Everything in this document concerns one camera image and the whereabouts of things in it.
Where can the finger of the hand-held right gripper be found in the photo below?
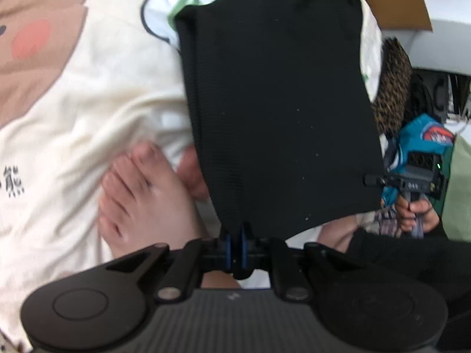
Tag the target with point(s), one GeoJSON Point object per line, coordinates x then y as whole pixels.
{"type": "Point", "coordinates": [375, 181]}

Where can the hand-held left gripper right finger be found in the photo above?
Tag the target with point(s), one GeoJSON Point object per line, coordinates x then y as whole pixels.
{"type": "Point", "coordinates": [243, 253]}

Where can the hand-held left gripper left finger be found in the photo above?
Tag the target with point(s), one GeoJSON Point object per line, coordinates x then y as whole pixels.
{"type": "Point", "coordinates": [228, 252]}

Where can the black garment with bear-print lining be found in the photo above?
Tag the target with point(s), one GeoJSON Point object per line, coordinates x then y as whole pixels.
{"type": "Point", "coordinates": [276, 99]}

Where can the person's right hand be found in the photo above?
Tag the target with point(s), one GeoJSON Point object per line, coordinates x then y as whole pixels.
{"type": "Point", "coordinates": [404, 215]}

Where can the teal printed garment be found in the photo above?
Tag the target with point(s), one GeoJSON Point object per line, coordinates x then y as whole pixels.
{"type": "Point", "coordinates": [415, 136]}

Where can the pale green cloth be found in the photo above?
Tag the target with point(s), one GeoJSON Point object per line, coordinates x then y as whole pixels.
{"type": "Point", "coordinates": [460, 184]}

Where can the person's left foot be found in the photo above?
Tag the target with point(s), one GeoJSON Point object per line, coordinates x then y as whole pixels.
{"type": "Point", "coordinates": [154, 206]}

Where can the leopard-print cloth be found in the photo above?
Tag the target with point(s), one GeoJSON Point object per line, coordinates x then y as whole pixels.
{"type": "Point", "coordinates": [392, 88]}

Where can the large brown cardboard box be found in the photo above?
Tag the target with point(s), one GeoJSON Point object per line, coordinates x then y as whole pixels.
{"type": "Point", "coordinates": [390, 3]}

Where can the cream bear-print bedsheet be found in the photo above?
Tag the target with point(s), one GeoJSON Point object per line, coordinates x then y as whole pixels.
{"type": "Point", "coordinates": [92, 117]}

